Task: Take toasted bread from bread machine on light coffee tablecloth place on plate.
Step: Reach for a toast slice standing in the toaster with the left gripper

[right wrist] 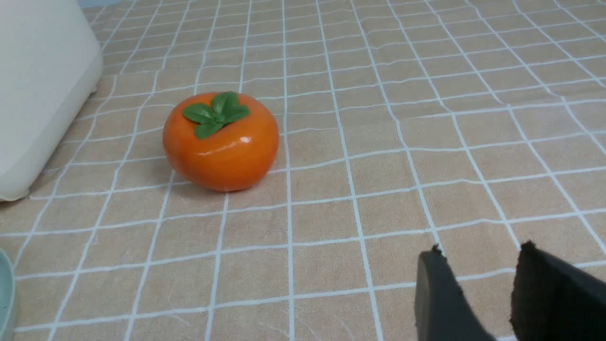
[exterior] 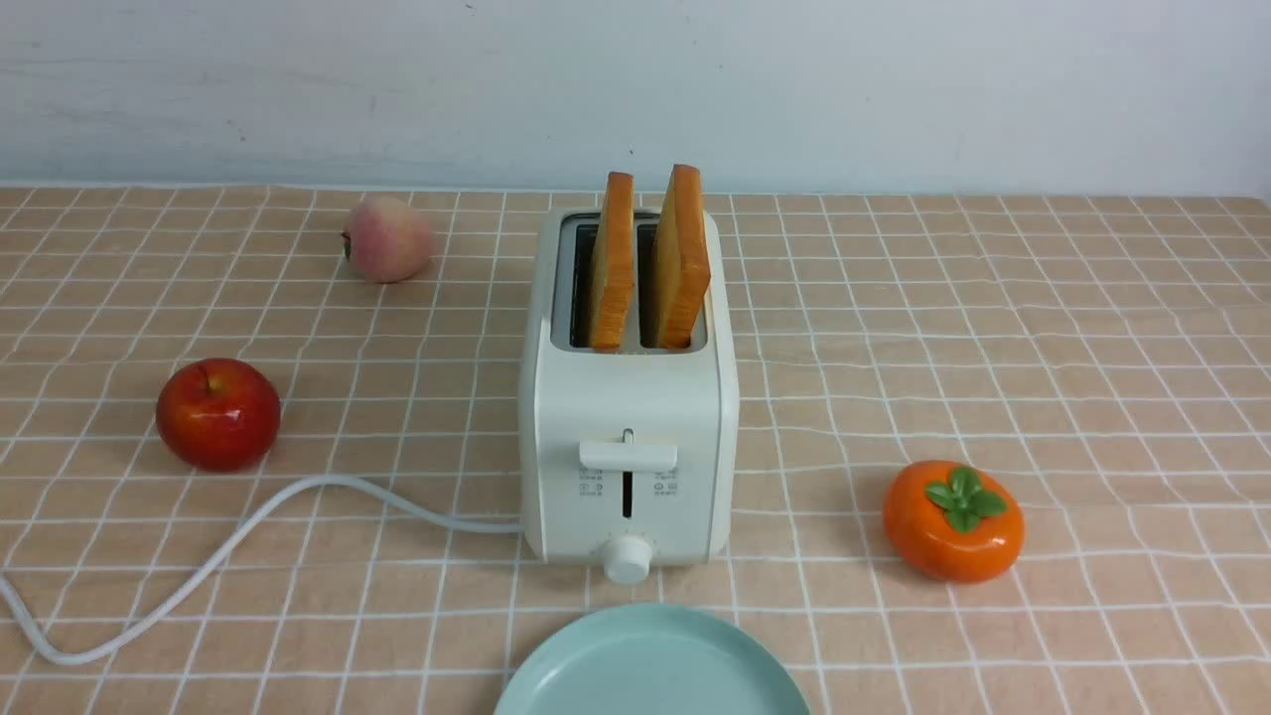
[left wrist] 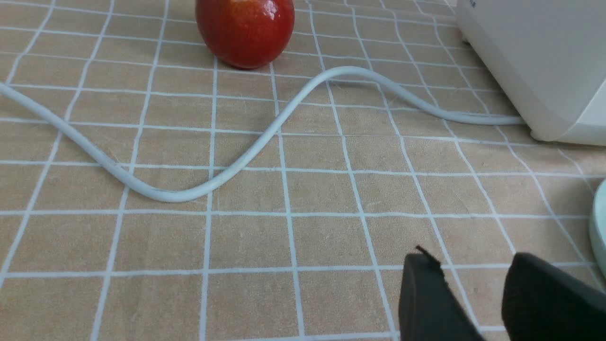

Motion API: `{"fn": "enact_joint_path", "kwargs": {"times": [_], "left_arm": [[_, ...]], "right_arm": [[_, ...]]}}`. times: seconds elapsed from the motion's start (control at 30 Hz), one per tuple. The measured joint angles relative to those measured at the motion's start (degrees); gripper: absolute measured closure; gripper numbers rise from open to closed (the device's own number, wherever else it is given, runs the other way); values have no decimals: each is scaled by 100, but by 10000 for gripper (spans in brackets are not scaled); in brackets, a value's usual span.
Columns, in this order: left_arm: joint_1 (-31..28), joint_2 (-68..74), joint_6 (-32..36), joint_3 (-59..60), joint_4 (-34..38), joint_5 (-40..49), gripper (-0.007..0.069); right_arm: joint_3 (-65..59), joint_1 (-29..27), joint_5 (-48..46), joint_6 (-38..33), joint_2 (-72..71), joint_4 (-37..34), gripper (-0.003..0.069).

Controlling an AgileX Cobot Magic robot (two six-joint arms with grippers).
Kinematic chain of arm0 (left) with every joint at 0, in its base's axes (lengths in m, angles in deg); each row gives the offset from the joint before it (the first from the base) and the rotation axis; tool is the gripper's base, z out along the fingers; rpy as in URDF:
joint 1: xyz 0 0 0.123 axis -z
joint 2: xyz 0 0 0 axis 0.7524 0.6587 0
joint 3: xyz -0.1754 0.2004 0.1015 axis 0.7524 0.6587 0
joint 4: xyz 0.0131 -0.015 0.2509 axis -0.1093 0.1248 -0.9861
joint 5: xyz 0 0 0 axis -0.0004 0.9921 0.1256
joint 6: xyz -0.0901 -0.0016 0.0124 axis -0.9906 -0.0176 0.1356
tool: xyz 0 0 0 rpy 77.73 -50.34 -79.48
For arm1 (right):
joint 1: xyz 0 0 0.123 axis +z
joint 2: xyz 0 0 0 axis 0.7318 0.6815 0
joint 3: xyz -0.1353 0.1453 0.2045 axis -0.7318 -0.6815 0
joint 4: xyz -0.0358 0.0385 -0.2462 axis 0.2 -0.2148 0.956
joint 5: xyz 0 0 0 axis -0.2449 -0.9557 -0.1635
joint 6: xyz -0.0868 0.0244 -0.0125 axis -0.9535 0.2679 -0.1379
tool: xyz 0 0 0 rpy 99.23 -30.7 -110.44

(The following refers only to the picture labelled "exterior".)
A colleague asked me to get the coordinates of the white two-slot toaster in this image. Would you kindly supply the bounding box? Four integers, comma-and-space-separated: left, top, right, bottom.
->
517, 208, 740, 585

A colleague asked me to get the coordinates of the white power cable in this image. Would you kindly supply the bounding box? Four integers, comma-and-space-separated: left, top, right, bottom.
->
0, 474, 524, 665

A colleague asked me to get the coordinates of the light green plate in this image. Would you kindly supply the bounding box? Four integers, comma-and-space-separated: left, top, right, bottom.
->
494, 605, 811, 714

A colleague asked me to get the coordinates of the orange persimmon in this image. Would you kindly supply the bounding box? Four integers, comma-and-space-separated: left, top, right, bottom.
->
882, 458, 1026, 584

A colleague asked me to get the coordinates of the red apple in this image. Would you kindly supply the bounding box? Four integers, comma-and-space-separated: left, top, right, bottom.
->
155, 357, 282, 474

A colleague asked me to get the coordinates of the toast slice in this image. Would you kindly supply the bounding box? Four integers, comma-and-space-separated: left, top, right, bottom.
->
648, 164, 710, 351
587, 171, 636, 352

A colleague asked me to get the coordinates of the pink peach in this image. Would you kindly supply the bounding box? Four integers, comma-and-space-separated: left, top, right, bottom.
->
342, 198, 437, 284

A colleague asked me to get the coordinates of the checkered orange tablecloth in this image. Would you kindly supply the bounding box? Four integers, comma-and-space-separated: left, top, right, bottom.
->
1, 185, 1270, 714

